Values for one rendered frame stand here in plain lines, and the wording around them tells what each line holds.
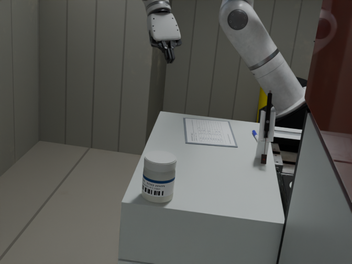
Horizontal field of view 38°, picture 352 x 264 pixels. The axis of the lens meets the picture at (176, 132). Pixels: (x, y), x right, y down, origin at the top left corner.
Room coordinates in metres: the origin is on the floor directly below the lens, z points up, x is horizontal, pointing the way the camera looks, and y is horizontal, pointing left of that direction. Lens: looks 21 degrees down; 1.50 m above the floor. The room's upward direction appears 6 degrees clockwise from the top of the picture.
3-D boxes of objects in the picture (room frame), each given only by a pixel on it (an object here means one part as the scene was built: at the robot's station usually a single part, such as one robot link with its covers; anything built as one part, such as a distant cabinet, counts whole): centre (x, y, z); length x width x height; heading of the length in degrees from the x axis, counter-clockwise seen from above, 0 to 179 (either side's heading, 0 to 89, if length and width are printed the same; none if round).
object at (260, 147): (1.26, -0.24, 1.03); 0.06 x 0.04 x 0.13; 176
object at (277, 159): (1.41, -0.31, 0.89); 0.08 x 0.03 x 0.03; 176
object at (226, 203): (1.26, -0.09, 0.89); 0.62 x 0.35 x 0.14; 176
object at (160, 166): (1.00, 0.03, 1.01); 0.07 x 0.07 x 0.10
